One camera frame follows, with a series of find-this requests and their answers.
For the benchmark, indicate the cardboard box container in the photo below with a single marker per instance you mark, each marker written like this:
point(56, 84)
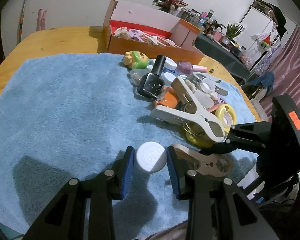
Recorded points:
point(152, 47)

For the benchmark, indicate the small clear plastic jar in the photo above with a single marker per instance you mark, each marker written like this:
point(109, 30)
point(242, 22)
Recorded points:
point(136, 77)

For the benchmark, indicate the green potted plant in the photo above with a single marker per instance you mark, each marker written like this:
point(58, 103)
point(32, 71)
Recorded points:
point(235, 30)

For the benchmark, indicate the beige plastic clip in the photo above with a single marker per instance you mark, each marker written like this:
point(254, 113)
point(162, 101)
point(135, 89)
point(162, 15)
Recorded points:
point(197, 158)

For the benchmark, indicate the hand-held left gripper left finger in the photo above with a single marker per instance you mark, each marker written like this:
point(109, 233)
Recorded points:
point(128, 170)

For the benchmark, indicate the purple bottle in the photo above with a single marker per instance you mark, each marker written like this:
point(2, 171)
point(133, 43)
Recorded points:
point(185, 67)

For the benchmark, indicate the orange packet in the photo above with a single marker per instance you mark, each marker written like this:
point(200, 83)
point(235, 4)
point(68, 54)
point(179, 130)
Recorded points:
point(167, 100)

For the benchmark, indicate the pink tube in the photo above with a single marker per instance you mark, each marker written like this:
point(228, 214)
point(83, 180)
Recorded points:
point(200, 69)

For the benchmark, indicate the lilac plastic clip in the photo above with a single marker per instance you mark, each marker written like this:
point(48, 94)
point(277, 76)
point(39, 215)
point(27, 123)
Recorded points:
point(135, 34)

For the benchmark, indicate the blue cloth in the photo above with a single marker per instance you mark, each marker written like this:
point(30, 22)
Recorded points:
point(265, 80)

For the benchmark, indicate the white bottle cap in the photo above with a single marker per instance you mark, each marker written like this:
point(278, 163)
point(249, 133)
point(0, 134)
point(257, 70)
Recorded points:
point(150, 157)
point(208, 85)
point(205, 100)
point(169, 77)

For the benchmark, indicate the small metal bolt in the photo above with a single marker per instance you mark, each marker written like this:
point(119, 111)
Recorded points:
point(211, 70)

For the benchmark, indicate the white fridge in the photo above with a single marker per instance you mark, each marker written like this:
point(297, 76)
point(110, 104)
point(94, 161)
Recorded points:
point(255, 22)

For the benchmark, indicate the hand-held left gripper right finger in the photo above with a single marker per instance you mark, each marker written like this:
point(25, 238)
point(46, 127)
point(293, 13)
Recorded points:
point(172, 172)

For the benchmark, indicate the dark hanging clothes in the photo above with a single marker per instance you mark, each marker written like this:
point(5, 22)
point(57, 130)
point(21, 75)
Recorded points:
point(280, 20)

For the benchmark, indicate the pink curtain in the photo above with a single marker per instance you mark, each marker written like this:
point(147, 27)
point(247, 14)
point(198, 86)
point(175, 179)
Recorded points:
point(295, 62)

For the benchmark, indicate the woven basket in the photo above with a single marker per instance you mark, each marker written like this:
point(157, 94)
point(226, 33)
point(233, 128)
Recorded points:
point(262, 5)

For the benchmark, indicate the cream plastic clip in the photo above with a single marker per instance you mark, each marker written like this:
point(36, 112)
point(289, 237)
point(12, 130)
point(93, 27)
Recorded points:
point(170, 115)
point(148, 39)
point(121, 33)

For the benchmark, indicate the side table with clutter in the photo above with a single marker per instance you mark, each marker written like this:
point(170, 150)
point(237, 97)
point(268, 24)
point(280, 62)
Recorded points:
point(210, 22)

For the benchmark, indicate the black nail polish bottle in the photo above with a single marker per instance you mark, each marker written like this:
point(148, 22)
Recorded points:
point(150, 87)

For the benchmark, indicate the white jar with blue label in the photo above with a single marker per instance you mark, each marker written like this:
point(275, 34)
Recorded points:
point(170, 63)

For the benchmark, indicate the green and yellow toy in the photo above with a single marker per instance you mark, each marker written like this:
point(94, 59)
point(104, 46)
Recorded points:
point(140, 60)

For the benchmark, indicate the side table with dark cloth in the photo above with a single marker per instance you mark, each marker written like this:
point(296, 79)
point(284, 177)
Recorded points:
point(222, 55)

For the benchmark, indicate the blue towel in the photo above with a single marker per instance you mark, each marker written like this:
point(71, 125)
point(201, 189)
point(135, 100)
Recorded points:
point(64, 105)

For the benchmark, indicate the white and grey clip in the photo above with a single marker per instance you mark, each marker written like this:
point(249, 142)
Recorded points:
point(221, 91)

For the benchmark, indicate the red and green decoration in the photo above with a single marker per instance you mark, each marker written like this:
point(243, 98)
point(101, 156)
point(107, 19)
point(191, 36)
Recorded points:
point(265, 43)

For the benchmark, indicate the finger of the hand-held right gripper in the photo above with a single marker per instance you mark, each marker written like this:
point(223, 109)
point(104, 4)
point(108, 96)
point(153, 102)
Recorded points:
point(220, 148)
point(255, 128)

